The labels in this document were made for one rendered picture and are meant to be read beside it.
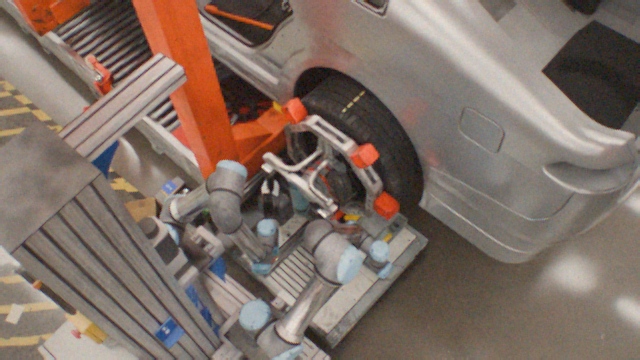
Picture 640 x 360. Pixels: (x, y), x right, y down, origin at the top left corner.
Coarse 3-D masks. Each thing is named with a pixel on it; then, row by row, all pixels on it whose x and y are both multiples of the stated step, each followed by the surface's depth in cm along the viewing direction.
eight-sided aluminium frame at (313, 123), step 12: (312, 120) 234; (324, 120) 234; (288, 132) 253; (324, 132) 231; (336, 132) 231; (288, 144) 264; (300, 144) 268; (336, 144) 227; (348, 144) 227; (300, 156) 274; (348, 156) 226; (372, 180) 234; (372, 192) 233; (348, 204) 269; (360, 204) 261; (372, 204) 241; (372, 216) 251
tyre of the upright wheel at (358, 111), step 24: (312, 96) 242; (336, 96) 235; (360, 96) 234; (336, 120) 232; (360, 120) 228; (384, 120) 230; (360, 144) 231; (384, 144) 229; (408, 144) 234; (384, 168) 230; (408, 168) 238
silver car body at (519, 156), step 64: (256, 0) 325; (320, 0) 202; (384, 0) 184; (448, 0) 175; (512, 0) 286; (576, 0) 291; (256, 64) 280; (320, 64) 231; (384, 64) 199; (448, 64) 178; (512, 64) 169; (576, 64) 278; (448, 128) 198; (512, 128) 174; (576, 128) 163; (448, 192) 227; (512, 192) 195; (576, 192) 176; (512, 256) 228
